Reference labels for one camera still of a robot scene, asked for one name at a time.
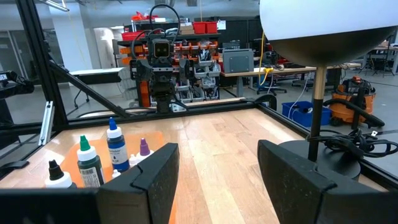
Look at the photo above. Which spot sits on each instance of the white folding table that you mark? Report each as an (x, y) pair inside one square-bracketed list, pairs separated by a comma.
[(96, 73)]

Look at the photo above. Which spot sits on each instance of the parts shelf with bins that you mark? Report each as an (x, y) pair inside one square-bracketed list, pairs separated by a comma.
[(202, 77)]

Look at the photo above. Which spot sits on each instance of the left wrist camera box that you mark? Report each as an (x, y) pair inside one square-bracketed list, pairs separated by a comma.
[(161, 49)]

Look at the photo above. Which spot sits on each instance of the purple food colouring bottle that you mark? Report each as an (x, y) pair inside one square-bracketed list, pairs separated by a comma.
[(144, 149)]

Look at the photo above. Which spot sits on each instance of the wooden workbench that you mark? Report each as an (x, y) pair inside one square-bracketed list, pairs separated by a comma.
[(289, 71)]

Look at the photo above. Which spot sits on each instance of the blue food colouring bottle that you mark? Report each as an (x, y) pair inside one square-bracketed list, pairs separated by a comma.
[(117, 149)]

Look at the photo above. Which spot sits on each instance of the black food colouring bottle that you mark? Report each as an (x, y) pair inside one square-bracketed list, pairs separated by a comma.
[(56, 175)]

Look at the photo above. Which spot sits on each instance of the green food colouring bottle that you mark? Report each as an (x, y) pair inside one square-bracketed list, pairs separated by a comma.
[(89, 168)]

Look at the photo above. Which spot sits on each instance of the blue plastic storage bin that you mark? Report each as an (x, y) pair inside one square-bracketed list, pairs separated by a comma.
[(306, 115)]

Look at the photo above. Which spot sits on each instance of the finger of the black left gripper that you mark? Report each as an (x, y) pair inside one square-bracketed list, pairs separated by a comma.
[(144, 70), (185, 68)]

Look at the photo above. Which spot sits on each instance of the orange translucent plastic bin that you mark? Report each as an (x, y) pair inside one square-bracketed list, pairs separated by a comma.
[(149, 140)]

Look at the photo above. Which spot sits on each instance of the silver aluminium bracket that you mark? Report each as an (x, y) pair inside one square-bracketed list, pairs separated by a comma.
[(46, 124)]

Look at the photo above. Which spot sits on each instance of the red storage bin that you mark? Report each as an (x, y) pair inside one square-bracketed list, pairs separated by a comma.
[(211, 27), (199, 28)]

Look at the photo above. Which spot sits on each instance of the black aluminium table frame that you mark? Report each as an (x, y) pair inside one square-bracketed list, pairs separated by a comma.
[(40, 62)]

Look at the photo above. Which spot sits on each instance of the orange shop vacuum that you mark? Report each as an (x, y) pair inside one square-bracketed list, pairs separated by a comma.
[(348, 102)]

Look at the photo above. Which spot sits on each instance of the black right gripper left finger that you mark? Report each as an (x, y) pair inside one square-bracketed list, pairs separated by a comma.
[(155, 186)]

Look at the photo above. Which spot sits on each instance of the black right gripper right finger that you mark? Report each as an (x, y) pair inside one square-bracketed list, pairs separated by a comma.
[(289, 183)]

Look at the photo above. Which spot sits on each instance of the white globe lamp black base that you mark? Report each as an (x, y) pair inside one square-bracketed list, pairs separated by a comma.
[(326, 25)]

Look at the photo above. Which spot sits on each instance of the black office chair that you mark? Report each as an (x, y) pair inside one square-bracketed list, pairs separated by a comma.
[(272, 88)]

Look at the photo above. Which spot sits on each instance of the small white-capped colouring bottle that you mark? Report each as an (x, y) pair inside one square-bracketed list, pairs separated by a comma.
[(133, 160), (115, 174)]

